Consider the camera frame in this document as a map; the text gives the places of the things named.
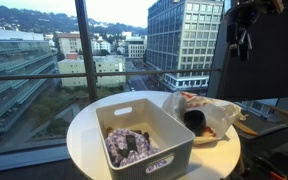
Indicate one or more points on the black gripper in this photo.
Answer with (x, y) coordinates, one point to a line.
(240, 18)

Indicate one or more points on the black bowl-shaped cap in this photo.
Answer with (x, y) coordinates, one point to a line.
(195, 121)

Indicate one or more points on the red cloth item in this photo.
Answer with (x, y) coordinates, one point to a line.
(208, 132)

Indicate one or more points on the white plastic laundry basket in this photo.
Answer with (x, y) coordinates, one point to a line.
(172, 138)

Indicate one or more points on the white plastic bag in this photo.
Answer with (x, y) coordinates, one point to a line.
(219, 114)

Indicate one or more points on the round white table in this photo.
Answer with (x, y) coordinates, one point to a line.
(212, 161)

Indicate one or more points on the black window mullion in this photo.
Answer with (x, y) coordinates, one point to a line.
(82, 17)

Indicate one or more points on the purple patterned cloth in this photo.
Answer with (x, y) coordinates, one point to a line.
(127, 146)

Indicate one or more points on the wooden chair frame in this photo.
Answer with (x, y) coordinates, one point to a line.
(258, 123)

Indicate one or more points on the orange handled tool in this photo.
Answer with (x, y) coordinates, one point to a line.
(273, 172)

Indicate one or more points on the horizontal window rail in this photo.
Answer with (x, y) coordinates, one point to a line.
(47, 76)

